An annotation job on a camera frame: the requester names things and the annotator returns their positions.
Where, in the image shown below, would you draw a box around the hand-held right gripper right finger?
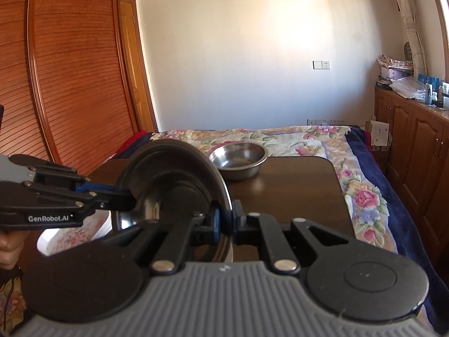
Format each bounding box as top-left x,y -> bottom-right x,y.
232,200 -> 372,274

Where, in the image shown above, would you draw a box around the wooden door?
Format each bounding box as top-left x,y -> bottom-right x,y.
119,0 -> 158,134

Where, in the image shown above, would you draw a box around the floral blanket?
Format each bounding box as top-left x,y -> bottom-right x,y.
149,125 -> 390,246

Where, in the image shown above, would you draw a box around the blue and white bottles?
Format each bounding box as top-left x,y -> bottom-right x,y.
417,74 -> 449,108

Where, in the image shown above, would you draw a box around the red cloth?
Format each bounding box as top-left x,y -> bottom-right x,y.
114,131 -> 148,158

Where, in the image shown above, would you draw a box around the person's left hand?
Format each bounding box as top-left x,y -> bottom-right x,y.
0,232 -> 25,271

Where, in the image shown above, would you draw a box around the cardboard box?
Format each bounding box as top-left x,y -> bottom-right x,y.
365,114 -> 391,150

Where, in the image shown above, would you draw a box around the large steel bowl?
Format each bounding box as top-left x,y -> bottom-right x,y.
110,140 -> 232,264

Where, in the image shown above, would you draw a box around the clear plastic bag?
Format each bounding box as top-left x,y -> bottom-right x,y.
389,77 -> 427,101

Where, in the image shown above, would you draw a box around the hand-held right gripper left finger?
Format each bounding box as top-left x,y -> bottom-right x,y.
102,208 -> 223,276

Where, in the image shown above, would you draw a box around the small steel bowl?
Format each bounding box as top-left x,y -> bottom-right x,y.
209,141 -> 269,181

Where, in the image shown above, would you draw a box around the patterned beige curtain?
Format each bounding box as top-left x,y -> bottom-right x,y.
382,0 -> 429,78

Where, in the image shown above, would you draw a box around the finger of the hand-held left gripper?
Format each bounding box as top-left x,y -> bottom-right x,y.
9,154 -> 123,194
21,182 -> 136,213

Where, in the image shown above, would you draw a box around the dark wooden table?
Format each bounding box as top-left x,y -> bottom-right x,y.
21,156 -> 356,264

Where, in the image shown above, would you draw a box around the floral white plate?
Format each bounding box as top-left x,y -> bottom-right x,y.
37,212 -> 114,257

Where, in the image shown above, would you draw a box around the wooden cabinet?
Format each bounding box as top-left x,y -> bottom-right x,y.
374,86 -> 449,288

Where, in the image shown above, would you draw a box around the purple box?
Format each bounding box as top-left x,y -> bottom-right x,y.
379,67 -> 411,82

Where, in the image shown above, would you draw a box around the wooden window frame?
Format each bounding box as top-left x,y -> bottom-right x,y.
426,0 -> 449,64

